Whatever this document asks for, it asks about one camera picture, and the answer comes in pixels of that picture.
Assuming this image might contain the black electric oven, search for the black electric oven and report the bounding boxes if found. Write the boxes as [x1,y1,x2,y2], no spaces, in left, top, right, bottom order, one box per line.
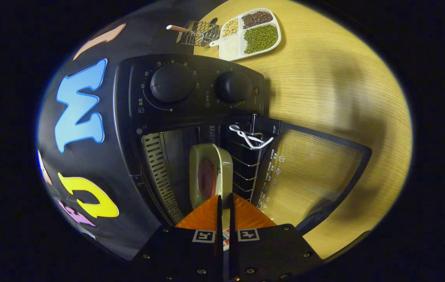
[113,54,372,235]

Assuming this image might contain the pink round food slice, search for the pink round food slice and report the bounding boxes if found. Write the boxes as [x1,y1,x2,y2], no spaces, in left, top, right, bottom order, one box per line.
[198,158,217,200]

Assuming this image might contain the white cord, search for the white cord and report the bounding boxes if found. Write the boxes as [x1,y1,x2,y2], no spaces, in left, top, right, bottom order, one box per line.
[229,124,274,150]

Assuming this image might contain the metal wire utensil rack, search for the metal wire utensil rack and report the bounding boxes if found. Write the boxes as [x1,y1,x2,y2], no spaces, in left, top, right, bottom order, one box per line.
[176,18,220,47]

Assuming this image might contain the white divided bean dish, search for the white divided bean dish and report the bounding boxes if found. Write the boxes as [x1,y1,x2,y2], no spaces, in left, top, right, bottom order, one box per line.
[209,8,282,61]

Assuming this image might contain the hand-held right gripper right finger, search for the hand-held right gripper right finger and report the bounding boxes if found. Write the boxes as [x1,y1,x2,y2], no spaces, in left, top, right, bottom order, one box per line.
[228,192,323,282]

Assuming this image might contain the cream square plate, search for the cream square plate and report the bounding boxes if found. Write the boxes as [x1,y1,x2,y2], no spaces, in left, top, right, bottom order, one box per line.
[189,143,233,210]

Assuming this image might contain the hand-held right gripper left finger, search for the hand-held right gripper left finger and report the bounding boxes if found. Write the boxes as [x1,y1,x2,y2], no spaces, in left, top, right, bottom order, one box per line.
[128,193,223,282]

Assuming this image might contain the black backdrop cloth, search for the black backdrop cloth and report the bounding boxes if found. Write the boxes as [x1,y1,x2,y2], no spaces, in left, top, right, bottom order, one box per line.
[36,0,223,261]

